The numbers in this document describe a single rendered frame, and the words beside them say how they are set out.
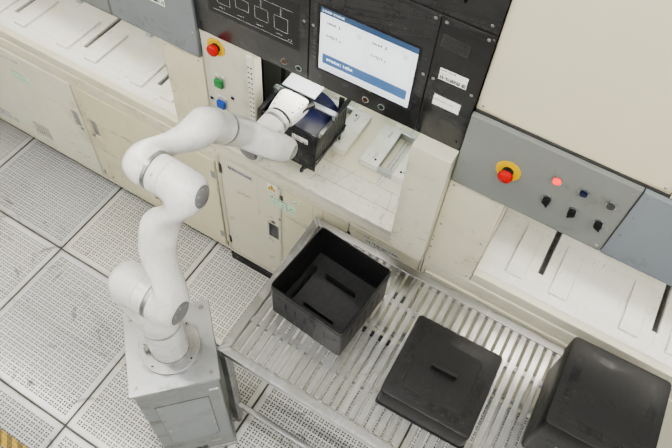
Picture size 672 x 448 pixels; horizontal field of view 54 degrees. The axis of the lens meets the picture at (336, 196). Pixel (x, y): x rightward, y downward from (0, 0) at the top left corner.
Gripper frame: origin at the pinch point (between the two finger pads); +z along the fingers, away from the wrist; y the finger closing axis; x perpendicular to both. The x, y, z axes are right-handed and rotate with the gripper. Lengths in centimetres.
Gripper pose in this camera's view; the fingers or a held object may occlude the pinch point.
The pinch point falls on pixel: (305, 87)
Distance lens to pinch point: 212.1
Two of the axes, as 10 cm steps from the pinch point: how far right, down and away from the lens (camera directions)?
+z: 5.1, -6.9, 5.2
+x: 0.6, -5.8, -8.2
